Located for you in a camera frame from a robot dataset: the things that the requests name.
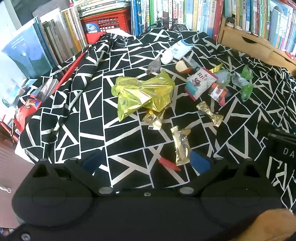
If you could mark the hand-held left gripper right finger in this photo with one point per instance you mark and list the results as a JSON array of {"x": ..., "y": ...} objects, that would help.
[{"x": 200, "y": 162}]

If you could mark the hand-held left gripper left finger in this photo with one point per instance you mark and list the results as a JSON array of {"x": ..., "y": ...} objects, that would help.
[{"x": 92, "y": 162}]

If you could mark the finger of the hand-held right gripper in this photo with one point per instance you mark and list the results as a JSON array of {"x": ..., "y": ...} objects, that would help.
[{"x": 266, "y": 127}]

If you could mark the long gold wrapper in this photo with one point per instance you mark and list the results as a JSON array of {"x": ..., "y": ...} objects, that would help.
[{"x": 181, "y": 147}]

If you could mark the red wrapper scrap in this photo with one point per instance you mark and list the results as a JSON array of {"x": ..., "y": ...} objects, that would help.
[{"x": 169, "y": 164}]

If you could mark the green wrapper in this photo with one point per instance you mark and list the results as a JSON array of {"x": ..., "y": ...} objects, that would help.
[{"x": 244, "y": 84}]

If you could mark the twisted gold wrapper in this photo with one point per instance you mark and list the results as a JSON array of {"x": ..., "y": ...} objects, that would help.
[{"x": 209, "y": 113}]

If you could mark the small orange blue packet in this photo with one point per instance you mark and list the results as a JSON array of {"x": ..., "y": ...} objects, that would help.
[{"x": 218, "y": 93}]

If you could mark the small gold wrapper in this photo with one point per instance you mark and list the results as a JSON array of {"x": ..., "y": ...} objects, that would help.
[{"x": 153, "y": 119}]

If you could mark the teal wrapper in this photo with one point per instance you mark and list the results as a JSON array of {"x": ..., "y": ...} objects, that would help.
[{"x": 223, "y": 76}]

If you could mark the small yellow wrapper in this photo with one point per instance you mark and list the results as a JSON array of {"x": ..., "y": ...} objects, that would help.
[{"x": 216, "y": 68}]

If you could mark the white red snack packet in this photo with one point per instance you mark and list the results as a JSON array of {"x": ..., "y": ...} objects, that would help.
[{"x": 200, "y": 83}]

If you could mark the yellow-green foil wrapper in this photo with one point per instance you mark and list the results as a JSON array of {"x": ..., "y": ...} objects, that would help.
[{"x": 143, "y": 93}]

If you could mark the clear plastic wrapper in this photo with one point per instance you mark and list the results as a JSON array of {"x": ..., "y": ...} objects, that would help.
[{"x": 192, "y": 60}]

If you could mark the grey wrapper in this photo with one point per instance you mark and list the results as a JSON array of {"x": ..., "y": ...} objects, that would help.
[{"x": 153, "y": 66}]

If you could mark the white tissue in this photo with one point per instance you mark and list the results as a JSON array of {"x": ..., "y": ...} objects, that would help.
[{"x": 166, "y": 57}]

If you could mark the row of pastel-spined books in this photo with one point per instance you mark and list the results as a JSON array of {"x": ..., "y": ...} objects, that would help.
[{"x": 261, "y": 16}]

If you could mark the row of large flat books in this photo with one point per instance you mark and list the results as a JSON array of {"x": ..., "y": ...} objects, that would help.
[{"x": 60, "y": 39}]

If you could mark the row of blue-spined books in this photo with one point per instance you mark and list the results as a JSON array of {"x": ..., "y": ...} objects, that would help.
[{"x": 175, "y": 12}]

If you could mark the stack of green-spined books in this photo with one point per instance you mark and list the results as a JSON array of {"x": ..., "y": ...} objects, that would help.
[{"x": 101, "y": 5}]

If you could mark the black white patterned cloth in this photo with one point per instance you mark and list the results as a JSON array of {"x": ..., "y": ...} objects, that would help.
[{"x": 115, "y": 115}]

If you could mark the red toy car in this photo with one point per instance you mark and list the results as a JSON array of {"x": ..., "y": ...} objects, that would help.
[{"x": 291, "y": 55}]

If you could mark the red printed packet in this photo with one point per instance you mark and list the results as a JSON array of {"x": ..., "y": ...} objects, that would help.
[{"x": 27, "y": 109}]

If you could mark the wooden drawer shelf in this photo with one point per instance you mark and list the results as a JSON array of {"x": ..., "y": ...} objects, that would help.
[{"x": 252, "y": 44}]

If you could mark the thin grey booklet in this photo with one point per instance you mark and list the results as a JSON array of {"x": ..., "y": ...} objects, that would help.
[{"x": 46, "y": 89}]

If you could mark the apple piece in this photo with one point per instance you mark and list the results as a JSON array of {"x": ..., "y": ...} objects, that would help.
[{"x": 182, "y": 67}]

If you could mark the small dark figurine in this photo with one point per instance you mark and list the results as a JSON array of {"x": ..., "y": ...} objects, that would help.
[{"x": 230, "y": 22}]

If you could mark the white blue bottle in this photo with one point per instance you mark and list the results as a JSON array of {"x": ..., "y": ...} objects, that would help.
[{"x": 181, "y": 48}]

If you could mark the large blue picture book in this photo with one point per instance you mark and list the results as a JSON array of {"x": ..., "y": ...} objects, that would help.
[{"x": 25, "y": 53}]

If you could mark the blue red cap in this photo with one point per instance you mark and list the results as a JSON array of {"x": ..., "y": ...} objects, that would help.
[{"x": 92, "y": 31}]

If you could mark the miniature black bicycle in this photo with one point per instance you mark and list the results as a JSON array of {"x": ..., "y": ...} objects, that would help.
[{"x": 170, "y": 25}]

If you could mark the red plastic crate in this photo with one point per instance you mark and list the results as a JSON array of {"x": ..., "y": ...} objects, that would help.
[{"x": 108, "y": 19}]

